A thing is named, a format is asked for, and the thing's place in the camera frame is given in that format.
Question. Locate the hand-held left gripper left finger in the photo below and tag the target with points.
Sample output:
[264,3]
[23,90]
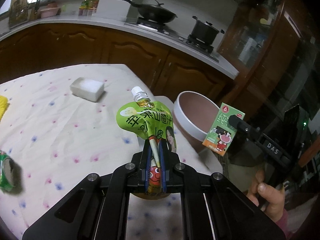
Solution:
[148,160]

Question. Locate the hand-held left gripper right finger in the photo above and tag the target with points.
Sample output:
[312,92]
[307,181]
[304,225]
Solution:
[162,162]

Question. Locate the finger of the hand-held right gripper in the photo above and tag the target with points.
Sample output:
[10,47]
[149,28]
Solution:
[243,127]

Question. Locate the green milk carton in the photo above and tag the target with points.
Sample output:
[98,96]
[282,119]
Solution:
[220,135]

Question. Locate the green juice pouch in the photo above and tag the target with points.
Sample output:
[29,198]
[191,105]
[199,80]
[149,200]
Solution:
[145,120]

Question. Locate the white pink round bin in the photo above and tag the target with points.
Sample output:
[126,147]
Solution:
[190,105]

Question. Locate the person's right forearm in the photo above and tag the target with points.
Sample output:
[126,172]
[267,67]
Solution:
[287,226]

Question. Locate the person's right hand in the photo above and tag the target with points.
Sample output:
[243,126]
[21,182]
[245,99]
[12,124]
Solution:
[271,200]

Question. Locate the wooden glass door cabinet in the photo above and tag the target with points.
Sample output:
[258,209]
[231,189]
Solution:
[270,55]

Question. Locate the white foam block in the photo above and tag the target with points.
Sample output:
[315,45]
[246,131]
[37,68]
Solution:
[87,88]

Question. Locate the black stock pot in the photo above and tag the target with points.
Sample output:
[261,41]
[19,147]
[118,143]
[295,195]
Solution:
[205,31]

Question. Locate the yellow sticker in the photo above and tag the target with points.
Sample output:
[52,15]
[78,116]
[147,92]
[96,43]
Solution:
[263,21]

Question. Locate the wooden base cabinets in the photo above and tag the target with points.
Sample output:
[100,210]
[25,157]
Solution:
[112,52]

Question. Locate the gas stove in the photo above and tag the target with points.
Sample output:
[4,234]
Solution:
[175,33]

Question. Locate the crushed green drink can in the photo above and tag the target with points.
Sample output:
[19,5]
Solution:
[7,175]

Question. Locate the white kitchen countertop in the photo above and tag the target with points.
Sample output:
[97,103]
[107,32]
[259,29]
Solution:
[105,22]

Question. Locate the black wok with lid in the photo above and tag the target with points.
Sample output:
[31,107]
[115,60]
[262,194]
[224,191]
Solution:
[155,12]

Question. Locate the yellow sponge cloth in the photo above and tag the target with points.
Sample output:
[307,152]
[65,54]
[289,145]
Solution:
[3,107]

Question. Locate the dark seasoning bottle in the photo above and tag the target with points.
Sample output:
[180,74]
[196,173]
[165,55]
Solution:
[97,2]
[92,4]

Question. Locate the yellow cooking oil bottle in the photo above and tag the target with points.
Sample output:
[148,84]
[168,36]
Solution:
[84,5]

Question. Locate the pink plastic basin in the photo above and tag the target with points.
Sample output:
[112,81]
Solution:
[50,11]

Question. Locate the kitchen utensil holder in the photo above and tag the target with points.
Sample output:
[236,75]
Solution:
[35,10]

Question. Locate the wooden cutting board rack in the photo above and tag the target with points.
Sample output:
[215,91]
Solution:
[18,11]

